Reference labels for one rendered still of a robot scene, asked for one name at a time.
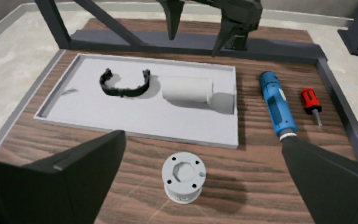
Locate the blue electric screwdriver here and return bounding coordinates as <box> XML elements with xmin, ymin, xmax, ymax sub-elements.
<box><xmin>259</xmin><ymin>71</ymin><xmax>297</xmax><ymax>143</ymax></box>

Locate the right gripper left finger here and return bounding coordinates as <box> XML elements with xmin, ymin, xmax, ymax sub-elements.
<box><xmin>0</xmin><ymin>129</ymin><xmax>126</xmax><ymax>224</ymax></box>

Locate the black notched half ring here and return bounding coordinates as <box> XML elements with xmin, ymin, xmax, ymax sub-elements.
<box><xmin>99</xmin><ymin>68</ymin><xmax>151</xmax><ymax>98</ymax></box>

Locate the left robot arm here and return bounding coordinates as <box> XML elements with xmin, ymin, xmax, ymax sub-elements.
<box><xmin>221</xmin><ymin>10</ymin><xmax>259</xmax><ymax>51</ymax></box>

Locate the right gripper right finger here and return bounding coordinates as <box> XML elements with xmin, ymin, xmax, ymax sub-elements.
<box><xmin>282</xmin><ymin>136</ymin><xmax>358</xmax><ymax>224</ymax></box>

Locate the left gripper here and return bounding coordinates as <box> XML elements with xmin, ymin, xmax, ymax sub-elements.
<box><xmin>156</xmin><ymin>0</ymin><xmax>263</xmax><ymax>58</ymax></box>

